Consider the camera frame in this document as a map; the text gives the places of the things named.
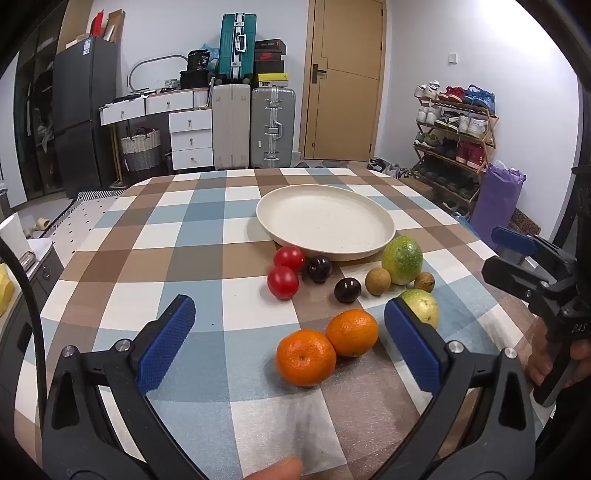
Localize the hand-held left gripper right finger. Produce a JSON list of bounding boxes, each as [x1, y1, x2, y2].
[[369, 298, 539, 480]]

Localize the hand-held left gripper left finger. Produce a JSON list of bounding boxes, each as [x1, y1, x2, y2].
[[41, 294, 208, 480]]

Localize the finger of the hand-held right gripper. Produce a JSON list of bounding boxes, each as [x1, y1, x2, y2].
[[481, 256, 561, 315], [491, 226, 579, 278]]

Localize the green-yellow citrus small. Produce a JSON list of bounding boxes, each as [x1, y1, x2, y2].
[[399, 288, 440, 329]]

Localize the orange mandarin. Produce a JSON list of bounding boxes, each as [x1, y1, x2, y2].
[[325, 309, 380, 357], [276, 329, 337, 387]]

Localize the green-yellow citrus large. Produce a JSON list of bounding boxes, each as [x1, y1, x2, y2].
[[381, 235, 424, 286]]

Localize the red tomato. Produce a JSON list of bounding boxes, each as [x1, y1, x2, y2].
[[273, 246, 306, 273], [267, 266, 300, 301]]

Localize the cream round plate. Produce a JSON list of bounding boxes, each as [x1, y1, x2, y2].
[[256, 185, 396, 260]]

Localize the person's right hand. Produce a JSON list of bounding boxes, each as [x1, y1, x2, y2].
[[526, 316, 591, 386]]

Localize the person's left hand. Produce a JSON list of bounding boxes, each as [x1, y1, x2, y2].
[[244, 456, 304, 480]]

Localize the brown doormat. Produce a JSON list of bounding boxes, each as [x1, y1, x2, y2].
[[508, 209, 553, 241]]

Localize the purple bag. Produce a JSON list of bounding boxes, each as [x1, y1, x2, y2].
[[470, 161, 527, 241]]

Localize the dark purple plum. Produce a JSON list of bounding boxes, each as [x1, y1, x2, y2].
[[334, 277, 362, 304], [305, 255, 333, 284]]

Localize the wooden shoe rack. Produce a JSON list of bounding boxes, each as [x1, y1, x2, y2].
[[412, 92, 500, 217]]

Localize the shoe rack with shoes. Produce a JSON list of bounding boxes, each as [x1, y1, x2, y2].
[[413, 82, 497, 215]]

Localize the grey sneakers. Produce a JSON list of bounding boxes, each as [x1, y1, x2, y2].
[[367, 157, 413, 179]]

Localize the white dotted rug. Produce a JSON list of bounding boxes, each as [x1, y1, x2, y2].
[[46, 189, 127, 252]]

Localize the yellow object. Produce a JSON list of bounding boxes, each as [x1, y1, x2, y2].
[[0, 263, 16, 317]]

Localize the white container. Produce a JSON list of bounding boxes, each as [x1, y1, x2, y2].
[[0, 215, 34, 269]]

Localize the wicker basket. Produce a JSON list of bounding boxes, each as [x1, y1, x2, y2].
[[121, 128, 162, 172]]

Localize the grey slippers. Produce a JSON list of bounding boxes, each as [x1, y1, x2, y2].
[[295, 159, 352, 169]]

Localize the white dresser with drawers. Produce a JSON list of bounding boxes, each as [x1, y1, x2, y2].
[[99, 88, 214, 171]]

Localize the wooden door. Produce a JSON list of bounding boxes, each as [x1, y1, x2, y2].
[[300, 0, 387, 163]]

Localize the beige suitcase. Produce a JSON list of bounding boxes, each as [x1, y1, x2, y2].
[[211, 83, 253, 171]]

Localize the black refrigerator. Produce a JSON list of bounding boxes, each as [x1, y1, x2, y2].
[[52, 36, 118, 198]]

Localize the silver suitcase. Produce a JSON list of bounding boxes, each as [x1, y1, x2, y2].
[[250, 87, 297, 169]]

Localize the dark glass wardrobe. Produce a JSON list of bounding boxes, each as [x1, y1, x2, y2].
[[13, 23, 58, 200]]

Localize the black storage box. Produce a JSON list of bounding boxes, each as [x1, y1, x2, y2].
[[180, 69, 216, 90]]

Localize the yellow black shoe box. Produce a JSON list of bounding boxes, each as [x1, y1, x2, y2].
[[254, 73, 293, 88]]

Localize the blue plastic bag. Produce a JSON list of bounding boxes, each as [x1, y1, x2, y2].
[[199, 44, 221, 72]]

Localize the teal suitcase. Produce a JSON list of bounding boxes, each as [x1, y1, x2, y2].
[[218, 13, 257, 81]]

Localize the cardboard boxes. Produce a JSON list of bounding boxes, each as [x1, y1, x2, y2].
[[58, 0, 126, 54]]

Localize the black cable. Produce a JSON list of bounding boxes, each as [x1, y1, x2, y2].
[[0, 237, 51, 395]]

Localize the silver oval frame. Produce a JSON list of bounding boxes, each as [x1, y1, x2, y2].
[[128, 54, 188, 93]]

